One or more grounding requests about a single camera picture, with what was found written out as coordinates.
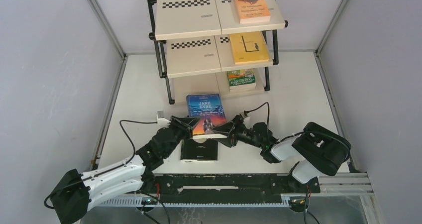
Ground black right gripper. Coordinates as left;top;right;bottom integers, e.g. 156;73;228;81
211;114;264;149

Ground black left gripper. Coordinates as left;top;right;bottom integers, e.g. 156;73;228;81
163;115;202;158

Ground Jane Eyre blue book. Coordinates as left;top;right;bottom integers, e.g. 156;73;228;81
186;94;227;140

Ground dark black-green book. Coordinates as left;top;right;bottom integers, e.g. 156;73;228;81
180;139;218;162

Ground light green treehouse book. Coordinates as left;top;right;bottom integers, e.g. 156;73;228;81
229;83;256;93

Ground dark green treehouse book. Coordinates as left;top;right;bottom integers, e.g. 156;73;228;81
226;69;256;87

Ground yellow book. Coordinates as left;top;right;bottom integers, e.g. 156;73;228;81
229;31;270;65

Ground orange paperback book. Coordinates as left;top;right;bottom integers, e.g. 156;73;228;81
234;0;271;24

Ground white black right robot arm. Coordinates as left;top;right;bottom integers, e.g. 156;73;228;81
213;115;351;192

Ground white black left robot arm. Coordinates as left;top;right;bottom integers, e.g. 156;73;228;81
44;116;200;224

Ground cream three-tier shelf rack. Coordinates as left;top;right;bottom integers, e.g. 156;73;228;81
147;0;288;104

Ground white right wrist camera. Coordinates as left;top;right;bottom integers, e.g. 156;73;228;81
240;111;250;121

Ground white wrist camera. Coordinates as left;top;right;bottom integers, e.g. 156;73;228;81
156;111;170;127
240;111;250;121

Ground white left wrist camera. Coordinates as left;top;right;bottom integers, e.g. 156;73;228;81
156;111;170;127

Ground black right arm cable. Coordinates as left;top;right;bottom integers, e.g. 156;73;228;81
244;102;352;217

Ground black mounting base rail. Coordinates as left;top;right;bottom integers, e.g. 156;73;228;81
135;173;320;205

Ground black left camera cable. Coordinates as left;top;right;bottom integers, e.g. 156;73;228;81
43;119;159;210

